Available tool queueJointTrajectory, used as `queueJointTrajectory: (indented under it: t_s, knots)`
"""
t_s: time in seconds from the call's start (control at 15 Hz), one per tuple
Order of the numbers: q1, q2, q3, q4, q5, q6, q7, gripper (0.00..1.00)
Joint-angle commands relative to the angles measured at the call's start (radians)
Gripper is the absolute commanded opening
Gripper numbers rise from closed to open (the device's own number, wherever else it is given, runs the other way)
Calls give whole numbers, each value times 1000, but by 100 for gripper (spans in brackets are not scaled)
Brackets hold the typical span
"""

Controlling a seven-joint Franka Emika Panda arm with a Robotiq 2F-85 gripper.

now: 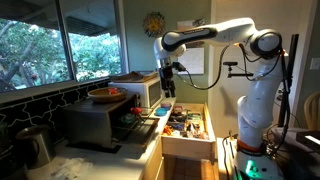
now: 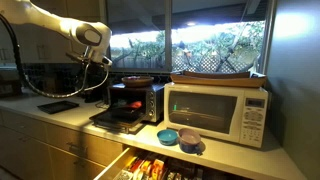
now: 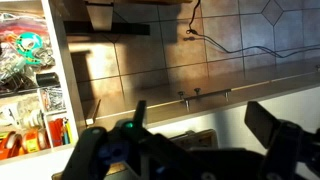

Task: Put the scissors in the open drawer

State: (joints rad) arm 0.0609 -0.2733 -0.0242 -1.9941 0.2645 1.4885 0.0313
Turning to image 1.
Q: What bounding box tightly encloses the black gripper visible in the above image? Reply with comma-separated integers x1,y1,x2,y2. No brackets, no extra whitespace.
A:
159,66,176,98

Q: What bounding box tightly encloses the stainless steel pot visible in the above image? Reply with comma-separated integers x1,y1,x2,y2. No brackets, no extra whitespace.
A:
15,125,56,169

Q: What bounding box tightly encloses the open wooden drawer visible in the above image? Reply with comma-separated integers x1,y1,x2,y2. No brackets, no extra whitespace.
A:
162,103,216,161

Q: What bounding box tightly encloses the small blue bowl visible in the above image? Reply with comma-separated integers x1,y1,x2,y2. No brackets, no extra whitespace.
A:
155,108,168,116

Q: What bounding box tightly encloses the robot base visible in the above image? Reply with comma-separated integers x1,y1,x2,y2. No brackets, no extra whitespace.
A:
233,152,284,180

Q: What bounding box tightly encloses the wooden chair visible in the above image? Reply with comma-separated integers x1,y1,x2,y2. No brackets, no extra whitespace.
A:
304,92,320,130

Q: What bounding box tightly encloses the purple ceramic bowl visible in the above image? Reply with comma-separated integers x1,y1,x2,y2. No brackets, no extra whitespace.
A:
160,102,172,109

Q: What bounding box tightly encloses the white microwave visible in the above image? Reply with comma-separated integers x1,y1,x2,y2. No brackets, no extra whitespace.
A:
109,78,162,108

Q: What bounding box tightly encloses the black camera stand pole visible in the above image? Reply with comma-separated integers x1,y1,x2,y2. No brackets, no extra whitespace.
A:
278,34,299,127

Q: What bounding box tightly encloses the stainless toaster oven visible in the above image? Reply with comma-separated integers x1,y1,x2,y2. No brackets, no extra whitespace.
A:
62,95,159,148

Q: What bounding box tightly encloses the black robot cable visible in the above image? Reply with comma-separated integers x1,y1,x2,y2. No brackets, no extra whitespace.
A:
176,43,232,91

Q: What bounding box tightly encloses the wooden tray on microwave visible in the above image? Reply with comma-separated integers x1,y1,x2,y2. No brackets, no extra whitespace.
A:
109,71,158,82

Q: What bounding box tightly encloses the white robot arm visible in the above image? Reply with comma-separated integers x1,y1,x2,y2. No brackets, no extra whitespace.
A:
153,17,285,152

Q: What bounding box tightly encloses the wall calendar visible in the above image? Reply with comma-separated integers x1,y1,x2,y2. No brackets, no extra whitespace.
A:
177,19,205,75

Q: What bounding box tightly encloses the green object in oven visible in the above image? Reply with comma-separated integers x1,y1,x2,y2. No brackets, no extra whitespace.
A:
120,114,135,124

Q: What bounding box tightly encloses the wooden bowl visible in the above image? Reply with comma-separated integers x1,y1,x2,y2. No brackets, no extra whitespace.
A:
88,87,127,103

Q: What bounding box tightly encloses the sun wall decoration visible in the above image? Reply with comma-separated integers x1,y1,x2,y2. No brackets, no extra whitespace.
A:
143,12,165,38

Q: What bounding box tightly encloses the wall light switch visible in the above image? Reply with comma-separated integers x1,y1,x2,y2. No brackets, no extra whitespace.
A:
310,58,320,70

